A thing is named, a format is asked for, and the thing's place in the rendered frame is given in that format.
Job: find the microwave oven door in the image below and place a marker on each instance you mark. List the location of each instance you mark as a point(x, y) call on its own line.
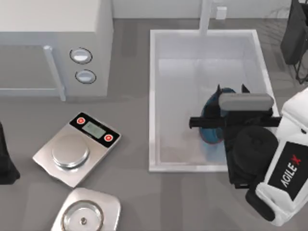
point(24, 67)

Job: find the white sink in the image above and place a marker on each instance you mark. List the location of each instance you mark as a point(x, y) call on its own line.
point(178, 96)

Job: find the blue cup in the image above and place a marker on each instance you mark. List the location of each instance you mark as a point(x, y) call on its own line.
point(211, 134)

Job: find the black stand with legs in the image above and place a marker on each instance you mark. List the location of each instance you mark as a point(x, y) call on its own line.
point(294, 36)

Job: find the pale grey rounded box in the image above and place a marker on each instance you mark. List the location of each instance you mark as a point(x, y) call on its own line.
point(245, 102)

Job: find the pale microwave oven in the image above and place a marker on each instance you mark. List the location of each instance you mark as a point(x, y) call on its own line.
point(101, 19)

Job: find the tall white tap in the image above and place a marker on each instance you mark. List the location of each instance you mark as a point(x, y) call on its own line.
point(205, 16)

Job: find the silver scale with black display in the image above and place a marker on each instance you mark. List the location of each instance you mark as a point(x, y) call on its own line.
point(72, 154)

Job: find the large round microwave knob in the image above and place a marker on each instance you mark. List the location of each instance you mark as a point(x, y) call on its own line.
point(80, 55)

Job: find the small round microwave knob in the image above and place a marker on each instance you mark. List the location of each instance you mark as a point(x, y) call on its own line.
point(85, 76)

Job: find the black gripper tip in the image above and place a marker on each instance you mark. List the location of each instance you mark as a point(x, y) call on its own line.
point(6, 163)

